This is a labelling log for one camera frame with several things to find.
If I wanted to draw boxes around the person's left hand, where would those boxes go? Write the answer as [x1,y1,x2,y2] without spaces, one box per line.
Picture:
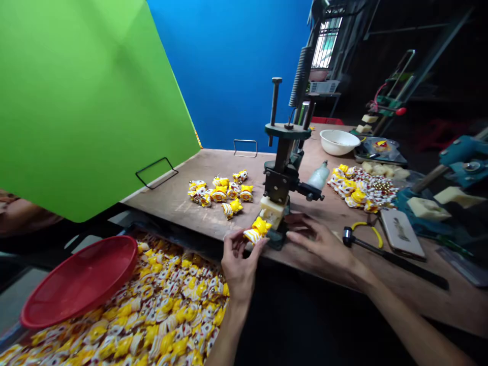
[221,228,270,302]

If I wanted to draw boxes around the person's right hand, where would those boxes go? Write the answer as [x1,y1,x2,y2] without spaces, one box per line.
[284,213,368,291]

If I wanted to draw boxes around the yellow lion toy figurine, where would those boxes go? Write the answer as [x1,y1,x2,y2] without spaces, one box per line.
[243,216,272,245]

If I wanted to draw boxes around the black hammer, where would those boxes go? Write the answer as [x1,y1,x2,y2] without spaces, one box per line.
[342,226,450,291]

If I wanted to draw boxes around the heap of lion figurines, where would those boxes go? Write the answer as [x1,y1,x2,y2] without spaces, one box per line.
[326,164,400,214]

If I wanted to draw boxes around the smartphone in pale case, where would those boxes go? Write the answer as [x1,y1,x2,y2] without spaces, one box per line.
[379,207,428,263]

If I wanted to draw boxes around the cluster of loose lion figurines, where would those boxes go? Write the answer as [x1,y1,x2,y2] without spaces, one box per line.
[187,169,255,221]

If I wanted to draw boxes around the bin full of lion figurines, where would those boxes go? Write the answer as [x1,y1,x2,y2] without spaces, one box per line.
[0,230,231,366]

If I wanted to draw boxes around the pile of gold bells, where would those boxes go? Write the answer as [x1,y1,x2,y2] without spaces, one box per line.
[370,178,400,196]

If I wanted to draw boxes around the dark metal hand press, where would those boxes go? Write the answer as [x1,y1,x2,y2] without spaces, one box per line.
[262,45,331,251]

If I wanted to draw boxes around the pile of cream blocks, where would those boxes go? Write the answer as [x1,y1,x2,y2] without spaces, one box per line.
[361,160,411,180]

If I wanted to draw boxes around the white bowl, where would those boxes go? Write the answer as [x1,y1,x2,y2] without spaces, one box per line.
[319,129,362,157]

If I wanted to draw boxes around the black tray with parts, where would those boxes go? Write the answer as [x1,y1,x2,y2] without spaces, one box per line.
[353,136,409,167]

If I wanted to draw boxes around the grey metal plate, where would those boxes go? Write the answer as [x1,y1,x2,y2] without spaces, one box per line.
[436,246,488,288]

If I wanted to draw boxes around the red plastic basket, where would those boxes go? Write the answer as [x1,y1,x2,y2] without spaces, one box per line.
[19,234,139,330]

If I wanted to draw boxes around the blue hand press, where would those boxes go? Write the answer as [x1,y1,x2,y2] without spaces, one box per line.
[394,127,488,246]

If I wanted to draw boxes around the blue backdrop board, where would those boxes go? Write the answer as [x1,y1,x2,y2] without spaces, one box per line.
[146,0,314,154]

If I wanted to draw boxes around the barred window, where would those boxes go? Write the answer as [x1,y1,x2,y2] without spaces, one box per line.
[310,16,344,70]

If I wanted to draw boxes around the green backdrop board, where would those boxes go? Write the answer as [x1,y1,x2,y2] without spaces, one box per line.
[0,0,202,224]

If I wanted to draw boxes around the yellow-handled pliers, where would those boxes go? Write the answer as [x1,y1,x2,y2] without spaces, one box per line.
[350,221,384,250]

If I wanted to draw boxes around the grey wire stand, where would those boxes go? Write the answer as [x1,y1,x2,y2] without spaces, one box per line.
[233,139,259,159]

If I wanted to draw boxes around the black wire stand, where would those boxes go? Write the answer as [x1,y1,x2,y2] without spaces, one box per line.
[135,157,179,191]

